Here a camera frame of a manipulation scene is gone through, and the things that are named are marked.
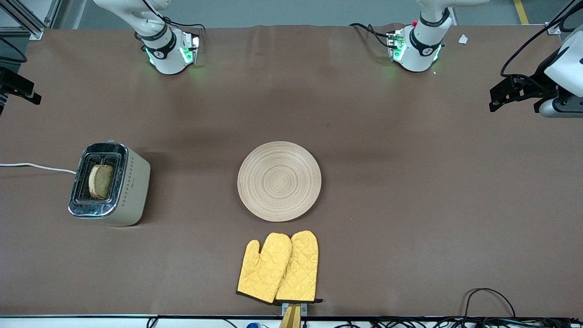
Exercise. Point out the round wooden plate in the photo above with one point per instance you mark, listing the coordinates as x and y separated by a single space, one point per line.
279 181

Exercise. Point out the white paper scrap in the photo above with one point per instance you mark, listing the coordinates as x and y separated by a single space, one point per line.
463 39

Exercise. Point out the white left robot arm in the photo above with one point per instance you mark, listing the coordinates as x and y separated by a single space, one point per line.
419 45

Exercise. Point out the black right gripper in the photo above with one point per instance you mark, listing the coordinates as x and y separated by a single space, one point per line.
12 83

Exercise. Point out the beige and chrome toaster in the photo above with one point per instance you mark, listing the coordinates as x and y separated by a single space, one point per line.
127 187

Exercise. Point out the wooden stick with metal bracket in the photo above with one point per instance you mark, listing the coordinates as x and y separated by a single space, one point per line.
291 316

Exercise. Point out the aluminium frame profile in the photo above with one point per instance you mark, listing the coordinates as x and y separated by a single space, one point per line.
34 27

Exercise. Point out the yellow quilted oven mitt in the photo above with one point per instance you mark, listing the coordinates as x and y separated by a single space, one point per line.
300 269
264 269

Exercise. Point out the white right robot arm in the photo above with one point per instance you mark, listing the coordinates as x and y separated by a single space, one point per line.
164 54

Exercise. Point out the metal corner bracket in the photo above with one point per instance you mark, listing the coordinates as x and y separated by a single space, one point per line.
554 29

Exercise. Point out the brown toast slice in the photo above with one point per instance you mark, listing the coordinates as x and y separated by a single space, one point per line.
101 181

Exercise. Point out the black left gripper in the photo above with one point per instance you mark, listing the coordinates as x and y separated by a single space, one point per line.
540 79

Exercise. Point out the brown table cover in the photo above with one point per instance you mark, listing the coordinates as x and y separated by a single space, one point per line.
364 136

